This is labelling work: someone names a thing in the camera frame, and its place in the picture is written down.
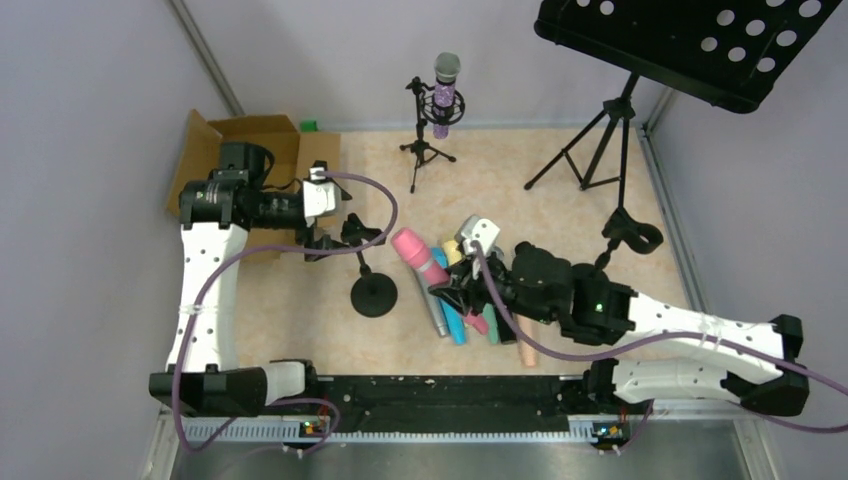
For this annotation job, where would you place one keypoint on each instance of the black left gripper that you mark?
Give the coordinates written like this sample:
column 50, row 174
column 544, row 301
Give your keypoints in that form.
column 329, row 240

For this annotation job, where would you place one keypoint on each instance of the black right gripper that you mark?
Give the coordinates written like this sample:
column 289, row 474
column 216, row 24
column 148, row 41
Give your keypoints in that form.
column 484, row 279

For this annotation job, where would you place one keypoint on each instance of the mint green microphone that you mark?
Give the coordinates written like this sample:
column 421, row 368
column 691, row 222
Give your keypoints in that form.
column 490, row 316

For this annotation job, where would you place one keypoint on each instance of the teal blue microphone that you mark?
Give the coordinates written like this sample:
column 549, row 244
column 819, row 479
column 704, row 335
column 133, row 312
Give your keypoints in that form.
column 454, row 321

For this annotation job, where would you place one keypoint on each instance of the black microphone silver grille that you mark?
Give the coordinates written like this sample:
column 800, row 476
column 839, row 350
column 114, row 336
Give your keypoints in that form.
column 505, row 333

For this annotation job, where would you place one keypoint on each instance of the silver grey microphone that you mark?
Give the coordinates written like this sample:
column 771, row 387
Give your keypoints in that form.
column 433, row 306

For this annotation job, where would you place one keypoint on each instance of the cream yellow microphone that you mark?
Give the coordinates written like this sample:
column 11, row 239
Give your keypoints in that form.
column 452, row 252

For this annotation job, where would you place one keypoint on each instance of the black round-base stand with clip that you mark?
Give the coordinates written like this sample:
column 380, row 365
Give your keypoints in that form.
column 373, row 294

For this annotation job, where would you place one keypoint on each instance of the beige pink microphone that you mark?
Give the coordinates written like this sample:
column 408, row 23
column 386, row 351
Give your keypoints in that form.
column 528, row 354

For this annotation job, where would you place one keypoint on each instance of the brown cardboard box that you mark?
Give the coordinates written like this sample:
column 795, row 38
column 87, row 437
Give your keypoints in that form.
column 205, row 245

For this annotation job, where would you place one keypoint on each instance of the black shock mount tripod stand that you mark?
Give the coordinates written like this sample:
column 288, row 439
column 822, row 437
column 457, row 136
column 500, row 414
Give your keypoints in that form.
column 422, row 149

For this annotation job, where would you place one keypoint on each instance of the black round-base stand with holder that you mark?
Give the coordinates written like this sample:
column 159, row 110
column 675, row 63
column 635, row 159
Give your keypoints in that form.
column 621, row 227

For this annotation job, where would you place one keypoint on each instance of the purple glitter microphone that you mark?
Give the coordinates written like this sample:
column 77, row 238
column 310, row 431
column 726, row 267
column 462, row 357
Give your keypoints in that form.
column 447, row 67

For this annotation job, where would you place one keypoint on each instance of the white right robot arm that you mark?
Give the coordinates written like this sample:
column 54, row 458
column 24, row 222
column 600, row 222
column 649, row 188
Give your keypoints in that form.
column 749, row 364

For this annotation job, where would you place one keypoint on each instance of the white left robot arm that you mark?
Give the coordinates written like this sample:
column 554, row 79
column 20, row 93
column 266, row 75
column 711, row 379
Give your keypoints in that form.
column 203, row 376

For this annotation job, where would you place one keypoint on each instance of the black music stand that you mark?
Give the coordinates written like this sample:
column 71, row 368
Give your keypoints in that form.
column 726, row 53

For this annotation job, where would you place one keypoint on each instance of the green toy block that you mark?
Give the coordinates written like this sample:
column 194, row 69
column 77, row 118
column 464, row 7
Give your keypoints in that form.
column 309, row 126

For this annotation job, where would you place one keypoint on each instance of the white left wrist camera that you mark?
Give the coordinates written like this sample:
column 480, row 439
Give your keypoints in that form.
column 322, row 196

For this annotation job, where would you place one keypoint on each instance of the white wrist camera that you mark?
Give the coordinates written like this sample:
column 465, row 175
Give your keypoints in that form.
column 322, row 196
column 477, row 229

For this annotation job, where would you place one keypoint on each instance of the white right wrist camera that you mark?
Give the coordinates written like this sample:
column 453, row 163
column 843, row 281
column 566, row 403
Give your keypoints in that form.
column 477, row 229

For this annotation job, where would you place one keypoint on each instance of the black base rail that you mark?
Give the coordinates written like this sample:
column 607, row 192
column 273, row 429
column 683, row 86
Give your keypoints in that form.
column 477, row 407

